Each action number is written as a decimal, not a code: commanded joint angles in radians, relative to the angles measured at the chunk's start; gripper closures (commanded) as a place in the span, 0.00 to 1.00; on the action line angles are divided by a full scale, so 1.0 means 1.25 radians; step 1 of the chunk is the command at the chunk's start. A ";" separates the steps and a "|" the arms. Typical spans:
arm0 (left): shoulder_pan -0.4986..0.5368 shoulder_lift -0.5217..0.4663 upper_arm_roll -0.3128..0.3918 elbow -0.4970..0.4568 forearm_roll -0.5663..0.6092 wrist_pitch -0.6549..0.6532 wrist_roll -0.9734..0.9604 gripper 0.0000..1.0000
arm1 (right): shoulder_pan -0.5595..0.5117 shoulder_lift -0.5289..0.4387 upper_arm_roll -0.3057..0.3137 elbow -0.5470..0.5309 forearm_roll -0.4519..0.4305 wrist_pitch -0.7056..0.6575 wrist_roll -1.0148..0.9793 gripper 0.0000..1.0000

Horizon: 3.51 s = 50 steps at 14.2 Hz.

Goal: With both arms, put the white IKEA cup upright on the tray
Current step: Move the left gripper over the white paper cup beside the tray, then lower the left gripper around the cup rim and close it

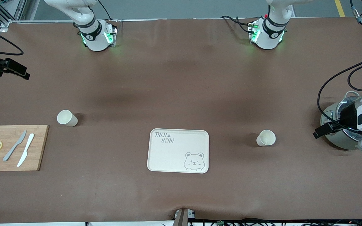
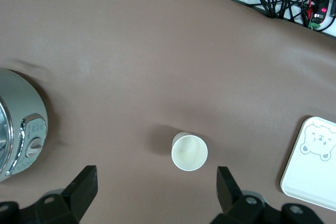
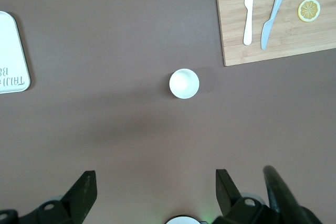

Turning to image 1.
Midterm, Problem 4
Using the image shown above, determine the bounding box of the white plastic cup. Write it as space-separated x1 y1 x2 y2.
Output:
57 110 78 127
256 130 276 147

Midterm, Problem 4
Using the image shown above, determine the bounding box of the cream tray with bear print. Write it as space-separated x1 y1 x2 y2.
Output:
147 128 209 174

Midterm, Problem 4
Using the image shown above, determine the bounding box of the grey-green electric pot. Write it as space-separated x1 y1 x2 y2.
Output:
320 91 362 153

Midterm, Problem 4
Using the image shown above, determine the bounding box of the glass pot lid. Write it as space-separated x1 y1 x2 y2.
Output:
337 97 362 145

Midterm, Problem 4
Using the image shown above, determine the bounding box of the grey plastic knife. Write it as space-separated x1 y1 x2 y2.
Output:
3 130 27 162

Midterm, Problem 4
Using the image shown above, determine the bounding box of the white plastic knife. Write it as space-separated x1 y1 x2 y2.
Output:
17 133 35 167

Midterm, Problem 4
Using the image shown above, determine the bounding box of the bamboo cutting board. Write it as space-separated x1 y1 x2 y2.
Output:
0 125 49 172

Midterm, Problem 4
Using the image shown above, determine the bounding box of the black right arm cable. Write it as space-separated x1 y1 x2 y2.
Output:
0 23 24 56

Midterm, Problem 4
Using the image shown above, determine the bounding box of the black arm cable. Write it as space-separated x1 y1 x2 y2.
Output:
317 62 362 129
0 23 24 56
347 67 362 92

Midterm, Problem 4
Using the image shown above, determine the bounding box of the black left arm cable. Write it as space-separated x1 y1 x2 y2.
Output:
317 62 362 129
347 67 362 92

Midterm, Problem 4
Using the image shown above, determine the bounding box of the silver table edge rail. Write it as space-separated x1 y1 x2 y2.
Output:
0 17 265 24

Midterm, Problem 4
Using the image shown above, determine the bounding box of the black base cable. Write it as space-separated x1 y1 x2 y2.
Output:
98 0 112 21
220 15 255 34

